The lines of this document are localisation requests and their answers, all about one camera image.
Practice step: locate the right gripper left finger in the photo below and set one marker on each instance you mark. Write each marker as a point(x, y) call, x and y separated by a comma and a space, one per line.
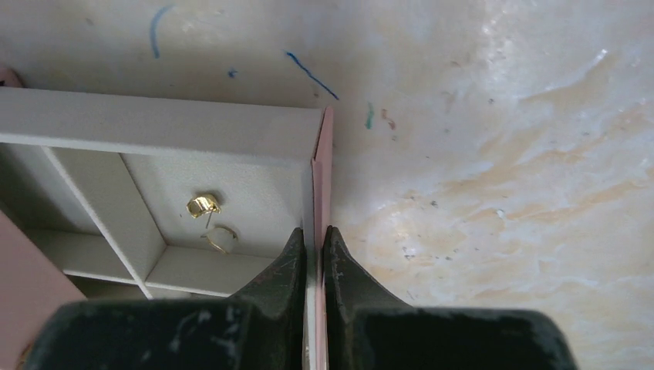
point(258, 327)

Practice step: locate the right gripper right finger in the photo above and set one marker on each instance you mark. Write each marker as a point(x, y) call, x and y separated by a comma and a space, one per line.
point(368, 327)

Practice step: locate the pink jewelry box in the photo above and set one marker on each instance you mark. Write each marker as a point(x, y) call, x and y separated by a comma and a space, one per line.
point(32, 287)

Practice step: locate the beige divided tray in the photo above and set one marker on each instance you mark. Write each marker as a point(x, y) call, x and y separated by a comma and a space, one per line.
point(121, 169)

